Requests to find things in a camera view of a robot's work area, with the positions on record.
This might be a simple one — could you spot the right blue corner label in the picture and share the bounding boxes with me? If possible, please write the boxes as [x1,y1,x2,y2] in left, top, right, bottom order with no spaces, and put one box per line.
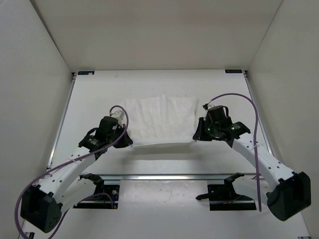
[225,69,242,74]

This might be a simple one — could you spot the left blue corner label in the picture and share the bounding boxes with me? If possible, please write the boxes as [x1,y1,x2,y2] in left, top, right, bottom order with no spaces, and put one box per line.
[77,71,95,75]

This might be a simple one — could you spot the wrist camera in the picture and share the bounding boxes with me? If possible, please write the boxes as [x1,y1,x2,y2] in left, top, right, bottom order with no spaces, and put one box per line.
[110,110,125,126]
[202,102,214,111]

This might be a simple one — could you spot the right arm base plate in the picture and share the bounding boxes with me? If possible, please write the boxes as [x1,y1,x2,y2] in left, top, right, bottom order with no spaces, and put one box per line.
[195,184,257,211]

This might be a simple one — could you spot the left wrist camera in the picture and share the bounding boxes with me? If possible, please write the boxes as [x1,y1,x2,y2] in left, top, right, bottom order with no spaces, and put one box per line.
[110,110,125,126]

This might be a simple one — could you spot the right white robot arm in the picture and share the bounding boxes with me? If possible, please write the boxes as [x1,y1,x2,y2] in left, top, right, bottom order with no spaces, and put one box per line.
[193,104,312,221]

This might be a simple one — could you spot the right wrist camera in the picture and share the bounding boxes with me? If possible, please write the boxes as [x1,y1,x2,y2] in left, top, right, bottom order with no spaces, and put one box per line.
[202,102,214,111]

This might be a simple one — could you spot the white pleated skirt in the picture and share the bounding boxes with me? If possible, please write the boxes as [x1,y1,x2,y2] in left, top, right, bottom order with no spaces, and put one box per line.
[120,95,198,148]

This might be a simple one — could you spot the blue corner label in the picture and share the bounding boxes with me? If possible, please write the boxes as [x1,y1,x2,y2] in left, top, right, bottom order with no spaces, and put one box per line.
[77,71,95,75]
[225,69,242,74]

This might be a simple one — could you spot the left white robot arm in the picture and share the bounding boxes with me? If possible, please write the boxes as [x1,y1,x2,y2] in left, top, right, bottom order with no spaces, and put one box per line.
[20,113,133,233]

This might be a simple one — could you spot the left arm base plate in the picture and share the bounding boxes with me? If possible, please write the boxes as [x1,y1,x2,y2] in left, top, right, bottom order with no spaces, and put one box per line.
[73,181,120,210]

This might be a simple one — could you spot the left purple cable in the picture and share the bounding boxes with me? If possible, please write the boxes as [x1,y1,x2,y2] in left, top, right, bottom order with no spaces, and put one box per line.
[14,105,129,239]

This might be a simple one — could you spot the aluminium front rail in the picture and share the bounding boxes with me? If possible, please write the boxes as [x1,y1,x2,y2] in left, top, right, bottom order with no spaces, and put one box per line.
[99,174,232,181]

